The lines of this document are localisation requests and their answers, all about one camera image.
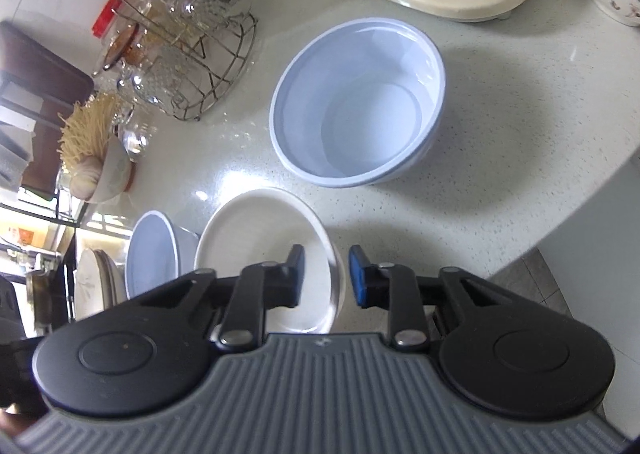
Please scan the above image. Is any light blue bowl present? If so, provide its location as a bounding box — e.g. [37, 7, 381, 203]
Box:
[269, 18, 447, 189]
[125, 210, 201, 299]

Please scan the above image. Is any wire rack of glasses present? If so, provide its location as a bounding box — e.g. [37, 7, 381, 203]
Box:
[100, 0, 251, 162]

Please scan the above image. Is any bundle of dry noodles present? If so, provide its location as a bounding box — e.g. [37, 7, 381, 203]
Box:
[57, 92, 136, 175]

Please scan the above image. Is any jar with red lid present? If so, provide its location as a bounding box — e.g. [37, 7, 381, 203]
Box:
[92, 0, 151, 69]

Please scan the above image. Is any white ceramic bowl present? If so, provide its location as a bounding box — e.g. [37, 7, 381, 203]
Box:
[194, 187, 347, 335]

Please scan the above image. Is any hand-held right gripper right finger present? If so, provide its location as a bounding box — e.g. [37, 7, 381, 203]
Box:
[348, 244, 503, 354]

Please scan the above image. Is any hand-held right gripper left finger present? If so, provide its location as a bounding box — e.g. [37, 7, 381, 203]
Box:
[141, 245, 306, 352]

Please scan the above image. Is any white plate grey leaf print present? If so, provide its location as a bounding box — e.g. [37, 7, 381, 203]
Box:
[107, 259, 129, 307]
[75, 249, 107, 322]

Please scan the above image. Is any floral print plate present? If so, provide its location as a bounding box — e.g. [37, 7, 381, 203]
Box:
[97, 250, 119, 313]

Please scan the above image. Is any small white footed bowl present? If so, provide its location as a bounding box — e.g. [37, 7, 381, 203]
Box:
[90, 136, 137, 205]

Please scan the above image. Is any metal wire basket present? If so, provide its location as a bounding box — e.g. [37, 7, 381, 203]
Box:
[92, 0, 260, 122]

